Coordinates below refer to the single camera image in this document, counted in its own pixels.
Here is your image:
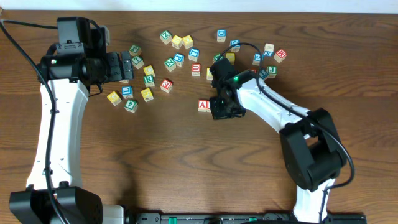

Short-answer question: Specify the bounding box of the blue T block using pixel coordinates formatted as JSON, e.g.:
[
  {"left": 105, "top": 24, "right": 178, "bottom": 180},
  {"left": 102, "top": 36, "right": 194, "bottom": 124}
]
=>
[{"left": 188, "top": 48, "right": 200, "bottom": 62}]

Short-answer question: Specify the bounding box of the yellow block beside B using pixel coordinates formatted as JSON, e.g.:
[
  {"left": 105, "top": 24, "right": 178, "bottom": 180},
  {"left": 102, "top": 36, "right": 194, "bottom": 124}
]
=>
[{"left": 225, "top": 52, "right": 236, "bottom": 65}]

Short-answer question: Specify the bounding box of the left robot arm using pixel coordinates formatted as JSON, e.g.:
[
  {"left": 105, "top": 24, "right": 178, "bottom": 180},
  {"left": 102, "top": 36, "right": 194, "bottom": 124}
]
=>
[{"left": 9, "top": 17, "right": 136, "bottom": 223}]

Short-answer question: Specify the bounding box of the blue L block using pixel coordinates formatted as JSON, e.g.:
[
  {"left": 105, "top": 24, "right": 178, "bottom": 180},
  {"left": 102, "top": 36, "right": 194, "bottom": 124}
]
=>
[{"left": 121, "top": 86, "right": 134, "bottom": 99}]

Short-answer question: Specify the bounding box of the yellow block top left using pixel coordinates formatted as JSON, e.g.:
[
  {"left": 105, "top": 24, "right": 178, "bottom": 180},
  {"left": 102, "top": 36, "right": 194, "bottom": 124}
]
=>
[{"left": 171, "top": 35, "right": 183, "bottom": 49}]

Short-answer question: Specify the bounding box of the green 4 block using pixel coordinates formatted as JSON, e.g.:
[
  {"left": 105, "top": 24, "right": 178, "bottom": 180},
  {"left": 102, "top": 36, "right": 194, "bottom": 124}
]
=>
[{"left": 124, "top": 100, "right": 138, "bottom": 113}]

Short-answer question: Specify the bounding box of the green B block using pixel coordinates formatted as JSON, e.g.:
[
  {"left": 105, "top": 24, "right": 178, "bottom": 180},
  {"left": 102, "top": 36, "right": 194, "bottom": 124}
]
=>
[{"left": 213, "top": 53, "right": 223, "bottom": 63}]

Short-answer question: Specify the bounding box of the red A block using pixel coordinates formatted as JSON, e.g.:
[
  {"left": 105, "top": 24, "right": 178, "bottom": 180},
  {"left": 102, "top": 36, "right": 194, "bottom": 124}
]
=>
[{"left": 198, "top": 100, "right": 208, "bottom": 112}]

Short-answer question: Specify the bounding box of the blue D block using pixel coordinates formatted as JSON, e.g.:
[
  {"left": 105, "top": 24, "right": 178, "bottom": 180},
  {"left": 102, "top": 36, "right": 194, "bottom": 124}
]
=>
[{"left": 216, "top": 29, "right": 226, "bottom": 42}]

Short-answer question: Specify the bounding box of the yellow block top right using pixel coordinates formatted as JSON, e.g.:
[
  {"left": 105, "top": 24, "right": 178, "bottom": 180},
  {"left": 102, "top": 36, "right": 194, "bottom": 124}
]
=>
[{"left": 182, "top": 35, "right": 193, "bottom": 49}]

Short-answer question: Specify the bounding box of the red U block centre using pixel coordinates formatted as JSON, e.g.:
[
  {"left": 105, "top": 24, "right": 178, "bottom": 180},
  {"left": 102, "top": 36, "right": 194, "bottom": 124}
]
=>
[{"left": 191, "top": 63, "right": 201, "bottom": 77}]

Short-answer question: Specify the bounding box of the yellow block lower left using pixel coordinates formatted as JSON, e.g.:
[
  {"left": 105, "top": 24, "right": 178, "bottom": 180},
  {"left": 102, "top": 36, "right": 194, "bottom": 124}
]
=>
[{"left": 107, "top": 91, "right": 122, "bottom": 106}]

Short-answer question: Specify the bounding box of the red I block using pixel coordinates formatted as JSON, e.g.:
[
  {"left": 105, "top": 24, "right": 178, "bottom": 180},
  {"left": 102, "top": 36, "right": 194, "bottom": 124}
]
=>
[{"left": 207, "top": 101, "right": 211, "bottom": 113}]

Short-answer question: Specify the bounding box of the green 7 block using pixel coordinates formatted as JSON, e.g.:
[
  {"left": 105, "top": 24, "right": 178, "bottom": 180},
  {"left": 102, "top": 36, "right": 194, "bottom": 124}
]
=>
[{"left": 131, "top": 56, "right": 144, "bottom": 69}]

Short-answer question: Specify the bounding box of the blue 1 block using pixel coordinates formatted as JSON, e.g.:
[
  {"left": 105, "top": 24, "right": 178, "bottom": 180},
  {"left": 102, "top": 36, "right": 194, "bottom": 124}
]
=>
[{"left": 259, "top": 68, "right": 269, "bottom": 80}]

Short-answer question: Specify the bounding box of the blue X block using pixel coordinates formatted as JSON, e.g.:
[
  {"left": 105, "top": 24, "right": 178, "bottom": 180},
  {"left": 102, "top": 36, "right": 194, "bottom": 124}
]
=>
[{"left": 264, "top": 43, "right": 274, "bottom": 57}]

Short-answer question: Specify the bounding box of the yellow S block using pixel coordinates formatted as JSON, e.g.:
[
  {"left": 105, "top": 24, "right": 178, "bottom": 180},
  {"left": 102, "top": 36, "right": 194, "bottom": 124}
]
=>
[{"left": 206, "top": 67, "right": 213, "bottom": 80}]

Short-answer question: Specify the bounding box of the green J block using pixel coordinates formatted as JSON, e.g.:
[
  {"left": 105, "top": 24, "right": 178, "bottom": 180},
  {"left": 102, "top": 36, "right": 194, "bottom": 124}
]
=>
[{"left": 267, "top": 66, "right": 277, "bottom": 78}]

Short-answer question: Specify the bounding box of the green R block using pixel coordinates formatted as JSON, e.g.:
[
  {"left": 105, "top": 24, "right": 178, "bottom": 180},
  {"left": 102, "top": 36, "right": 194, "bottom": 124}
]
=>
[{"left": 144, "top": 75, "right": 155, "bottom": 88}]

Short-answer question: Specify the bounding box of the yellow block above R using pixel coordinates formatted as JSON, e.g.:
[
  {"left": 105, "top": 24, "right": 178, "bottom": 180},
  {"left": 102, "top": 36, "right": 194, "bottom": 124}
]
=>
[{"left": 143, "top": 65, "right": 155, "bottom": 77}]

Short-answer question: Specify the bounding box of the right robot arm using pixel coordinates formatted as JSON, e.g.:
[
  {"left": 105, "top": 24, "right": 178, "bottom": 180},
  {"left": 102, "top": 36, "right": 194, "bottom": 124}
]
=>
[{"left": 210, "top": 58, "right": 353, "bottom": 223}]

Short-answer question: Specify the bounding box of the yellow block lower centre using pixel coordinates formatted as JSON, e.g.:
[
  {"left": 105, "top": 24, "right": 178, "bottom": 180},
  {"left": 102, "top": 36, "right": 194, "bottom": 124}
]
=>
[{"left": 141, "top": 88, "right": 154, "bottom": 102}]

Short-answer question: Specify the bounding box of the blue 5 block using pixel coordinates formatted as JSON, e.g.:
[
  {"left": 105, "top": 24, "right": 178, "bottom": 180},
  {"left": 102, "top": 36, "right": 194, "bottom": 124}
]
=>
[{"left": 252, "top": 53, "right": 264, "bottom": 67}]

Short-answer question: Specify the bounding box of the red M block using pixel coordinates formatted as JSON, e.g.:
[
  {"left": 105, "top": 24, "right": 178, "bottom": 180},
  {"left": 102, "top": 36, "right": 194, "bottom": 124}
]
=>
[{"left": 274, "top": 49, "right": 287, "bottom": 63}]

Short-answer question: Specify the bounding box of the green Z block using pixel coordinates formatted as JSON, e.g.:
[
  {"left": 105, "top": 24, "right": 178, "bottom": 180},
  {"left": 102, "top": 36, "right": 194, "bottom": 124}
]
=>
[{"left": 160, "top": 30, "right": 172, "bottom": 45}]

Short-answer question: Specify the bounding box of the green N block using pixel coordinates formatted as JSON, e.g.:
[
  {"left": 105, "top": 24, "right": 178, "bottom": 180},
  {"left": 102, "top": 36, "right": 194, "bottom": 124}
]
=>
[{"left": 164, "top": 58, "right": 177, "bottom": 72}]

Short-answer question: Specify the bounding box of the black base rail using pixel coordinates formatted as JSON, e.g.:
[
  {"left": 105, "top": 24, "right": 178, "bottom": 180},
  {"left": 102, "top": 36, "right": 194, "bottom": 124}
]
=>
[{"left": 126, "top": 213, "right": 367, "bottom": 224}]

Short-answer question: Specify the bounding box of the blue P block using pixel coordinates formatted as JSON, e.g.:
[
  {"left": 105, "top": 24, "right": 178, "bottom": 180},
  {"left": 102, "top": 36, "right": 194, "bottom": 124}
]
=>
[{"left": 173, "top": 53, "right": 185, "bottom": 67}]

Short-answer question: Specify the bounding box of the red E block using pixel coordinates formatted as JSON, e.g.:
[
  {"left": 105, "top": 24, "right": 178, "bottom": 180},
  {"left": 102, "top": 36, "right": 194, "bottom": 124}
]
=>
[{"left": 160, "top": 79, "right": 173, "bottom": 93}]

